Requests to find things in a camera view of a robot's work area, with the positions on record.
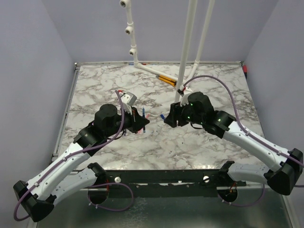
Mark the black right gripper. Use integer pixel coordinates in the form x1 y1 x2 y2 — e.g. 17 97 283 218
163 99 204 128

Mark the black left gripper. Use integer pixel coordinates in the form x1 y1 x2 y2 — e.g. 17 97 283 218
105 105 150 138

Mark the blue gel pen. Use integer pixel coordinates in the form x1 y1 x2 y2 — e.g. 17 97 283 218
142 107 145 133

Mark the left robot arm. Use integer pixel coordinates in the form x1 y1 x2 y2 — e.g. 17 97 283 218
13 104 150 222

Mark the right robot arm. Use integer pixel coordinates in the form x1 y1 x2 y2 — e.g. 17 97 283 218
164 92 304 195

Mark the yellow utility knife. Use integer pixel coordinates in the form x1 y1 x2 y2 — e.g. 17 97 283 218
156 75 177 87

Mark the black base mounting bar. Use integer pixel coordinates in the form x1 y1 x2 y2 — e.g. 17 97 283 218
88 169 246 201

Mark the red black clamp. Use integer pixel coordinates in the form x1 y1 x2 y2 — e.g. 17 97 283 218
242 65 247 78

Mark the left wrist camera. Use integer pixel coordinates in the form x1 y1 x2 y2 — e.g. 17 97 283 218
121 92 137 106

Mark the white PVC pipe frame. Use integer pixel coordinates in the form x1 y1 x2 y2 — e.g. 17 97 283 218
119 0 215 88

